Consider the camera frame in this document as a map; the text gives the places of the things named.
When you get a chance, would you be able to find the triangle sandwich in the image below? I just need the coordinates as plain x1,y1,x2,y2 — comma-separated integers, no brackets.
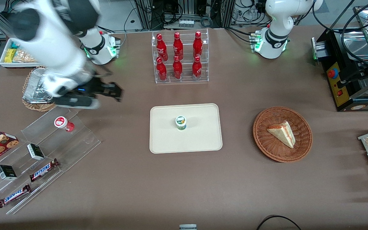
266,120,296,149

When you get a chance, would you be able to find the clear acrylic bottle rack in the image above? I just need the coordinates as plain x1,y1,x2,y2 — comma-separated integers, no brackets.
151,28,209,84

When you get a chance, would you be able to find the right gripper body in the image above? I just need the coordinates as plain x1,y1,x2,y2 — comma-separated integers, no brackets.
45,71,108,99

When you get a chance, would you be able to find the beige plastic tray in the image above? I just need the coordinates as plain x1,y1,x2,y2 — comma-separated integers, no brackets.
149,103,223,154

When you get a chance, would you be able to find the red cola bottle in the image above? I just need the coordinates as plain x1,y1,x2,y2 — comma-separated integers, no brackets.
193,31,203,59
172,56,183,80
156,34,168,61
156,57,167,81
173,32,184,60
192,56,202,80

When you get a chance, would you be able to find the black heating machine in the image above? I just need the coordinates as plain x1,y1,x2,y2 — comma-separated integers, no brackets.
311,5,368,112

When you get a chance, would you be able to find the white snack bin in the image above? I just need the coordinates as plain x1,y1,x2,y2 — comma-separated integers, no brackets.
0,38,44,69

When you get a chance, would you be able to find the red gum container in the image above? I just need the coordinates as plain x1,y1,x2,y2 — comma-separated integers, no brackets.
54,116,75,132

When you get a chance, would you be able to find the clear cracker bag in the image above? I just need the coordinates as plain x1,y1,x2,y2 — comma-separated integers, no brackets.
12,50,39,63

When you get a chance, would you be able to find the light wicker basket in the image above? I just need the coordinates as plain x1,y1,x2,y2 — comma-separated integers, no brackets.
22,66,58,112

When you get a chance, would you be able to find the small black box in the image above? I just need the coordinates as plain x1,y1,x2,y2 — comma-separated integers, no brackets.
27,143,45,160
0,165,17,180

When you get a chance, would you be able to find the brown wicker basket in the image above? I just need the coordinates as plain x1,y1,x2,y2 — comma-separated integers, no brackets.
253,106,313,163

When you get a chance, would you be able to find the clear acrylic stepped stand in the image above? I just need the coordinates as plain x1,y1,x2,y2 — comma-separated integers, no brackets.
0,107,102,215

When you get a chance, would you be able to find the green gum container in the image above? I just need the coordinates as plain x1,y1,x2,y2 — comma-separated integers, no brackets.
175,116,187,131

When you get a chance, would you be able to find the snickers bar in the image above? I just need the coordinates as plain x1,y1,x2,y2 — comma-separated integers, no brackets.
0,184,31,208
29,159,60,182

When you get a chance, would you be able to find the black cable loop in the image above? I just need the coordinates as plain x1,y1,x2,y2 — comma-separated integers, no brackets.
256,215,303,230

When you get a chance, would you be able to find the silver foil tray stack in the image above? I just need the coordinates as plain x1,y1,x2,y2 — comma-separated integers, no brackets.
22,68,57,104

